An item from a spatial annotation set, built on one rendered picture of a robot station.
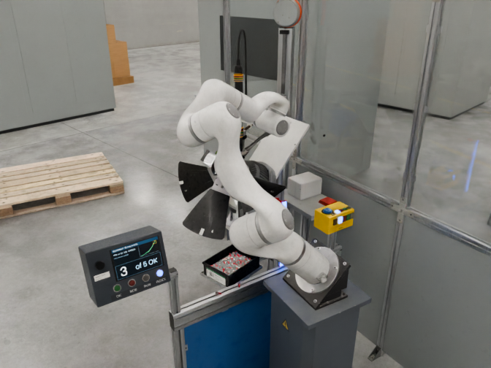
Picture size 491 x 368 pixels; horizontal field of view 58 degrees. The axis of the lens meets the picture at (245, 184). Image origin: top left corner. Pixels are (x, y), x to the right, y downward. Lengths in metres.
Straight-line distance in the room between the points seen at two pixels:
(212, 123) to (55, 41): 6.26
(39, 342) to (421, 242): 2.32
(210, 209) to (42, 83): 5.63
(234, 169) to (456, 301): 1.39
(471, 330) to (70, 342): 2.27
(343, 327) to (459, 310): 0.76
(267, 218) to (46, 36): 6.37
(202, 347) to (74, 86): 6.18
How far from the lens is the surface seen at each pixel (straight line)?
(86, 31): 7.74
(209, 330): 1.98
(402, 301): 2.62
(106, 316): 3.22
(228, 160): 1.40
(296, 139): 2.33
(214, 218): 2.15
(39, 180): 5.11
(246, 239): 1.47
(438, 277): 2.40
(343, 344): 1.89
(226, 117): 1.37
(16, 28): 7.34
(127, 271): 1.55
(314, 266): 1.65
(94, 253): 1.50
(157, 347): 2.93
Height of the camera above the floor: 2.03
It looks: 24 degrees down
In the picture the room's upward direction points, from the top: straight up
